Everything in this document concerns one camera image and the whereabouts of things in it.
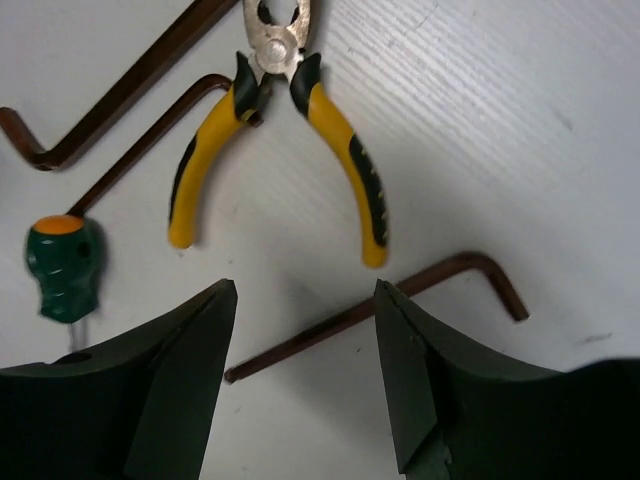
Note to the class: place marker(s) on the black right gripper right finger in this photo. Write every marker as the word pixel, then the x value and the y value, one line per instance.
pixel 461 410

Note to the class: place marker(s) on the thin brown hex key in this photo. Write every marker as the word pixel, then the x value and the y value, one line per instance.
pixel 195 93

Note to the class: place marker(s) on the large brown hex key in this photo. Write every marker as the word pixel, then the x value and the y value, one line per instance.
pixel 182 34

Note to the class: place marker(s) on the green stubby screwdriver orange cap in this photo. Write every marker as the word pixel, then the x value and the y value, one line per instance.
pixel 65 255

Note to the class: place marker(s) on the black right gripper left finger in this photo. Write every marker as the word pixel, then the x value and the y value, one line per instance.
pixel 137 406

